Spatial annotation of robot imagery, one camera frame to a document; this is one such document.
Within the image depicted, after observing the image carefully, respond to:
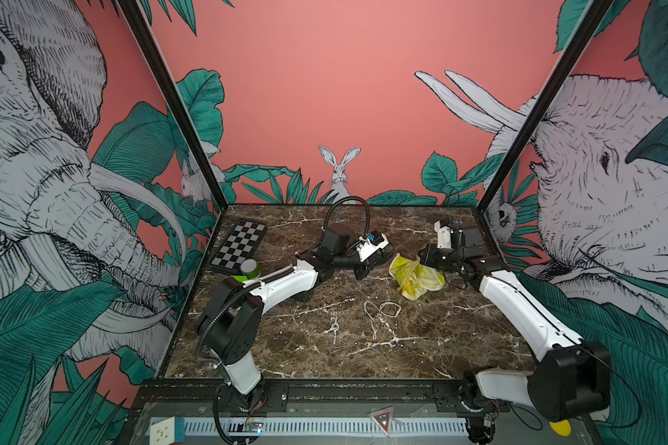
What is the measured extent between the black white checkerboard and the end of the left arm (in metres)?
0.41

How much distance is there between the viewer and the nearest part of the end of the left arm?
67 centimetres

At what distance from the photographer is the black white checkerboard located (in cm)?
99
